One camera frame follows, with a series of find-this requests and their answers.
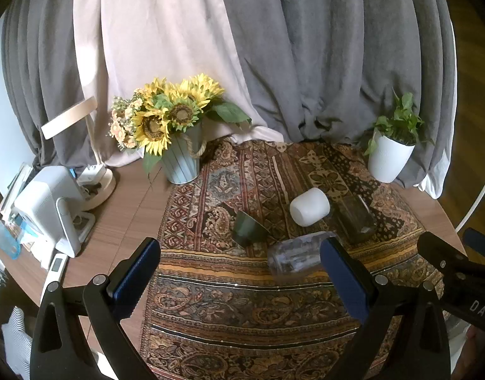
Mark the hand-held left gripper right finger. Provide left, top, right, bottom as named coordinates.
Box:
left=319, top=237, right=452, bottom=380

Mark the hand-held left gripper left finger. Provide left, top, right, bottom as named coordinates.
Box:
left=30, top=237, right=162, bottom=380

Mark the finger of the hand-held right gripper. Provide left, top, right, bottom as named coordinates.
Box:
left=417, top=232, right=469, bottom=276
left=463, top=227, right=485, bottom=267

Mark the clear glass cup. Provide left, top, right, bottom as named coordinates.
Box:
left=267, top=233, right=338, bottom=278

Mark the dark smoked glass cup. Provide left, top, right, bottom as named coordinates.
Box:
left=334, top=195, right=378, bottom=245

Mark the white cup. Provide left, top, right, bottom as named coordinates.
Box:
left=290, top=187, right=331, bottom=227

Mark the dark green cup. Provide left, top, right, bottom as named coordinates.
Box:
left=231, top=210, right=271, bottom=247

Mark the person's right hand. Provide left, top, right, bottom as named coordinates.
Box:
left=462, top=324, right=485, bottom=380

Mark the white desk lamp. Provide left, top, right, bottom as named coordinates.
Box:
left=40, top=96, right=117, bottom=211

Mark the white plant pot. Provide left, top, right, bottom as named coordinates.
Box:
left=368, top=129, right=416, bottom=183

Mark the patterned paisley table cloth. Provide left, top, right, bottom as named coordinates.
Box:
left=140, top=139, right=456, bottom=380

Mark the white box-shaped appliance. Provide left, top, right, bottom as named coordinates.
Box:
left=11, top=165, right=96, bottom=258

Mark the pale blue metal bucket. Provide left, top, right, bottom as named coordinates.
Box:
left=160, top=121, right=208, bottom=185

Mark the striped cloth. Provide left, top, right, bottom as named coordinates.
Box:
left=1, top=307, right=34, bottom=367

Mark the green leafy plant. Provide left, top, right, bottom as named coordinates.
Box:
left=363, top=89, right=436, bottom=157

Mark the blue plastic case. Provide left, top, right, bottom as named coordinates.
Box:
left=0, top=222, right=22, bottom=261

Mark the stack of books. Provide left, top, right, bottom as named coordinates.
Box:
left=0, top=162, right=34, bottom=216

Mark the sunflower bouquet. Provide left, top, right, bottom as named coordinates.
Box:
left=107, top=73, right=253, bottom=175

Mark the grey curtain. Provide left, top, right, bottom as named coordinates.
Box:
left=0, top=0, right=109, bottom=169
left=216, top=0, right=460, bottom=199

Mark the pale pink curtain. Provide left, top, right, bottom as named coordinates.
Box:
left=73, top=0, right=284, bottom=169

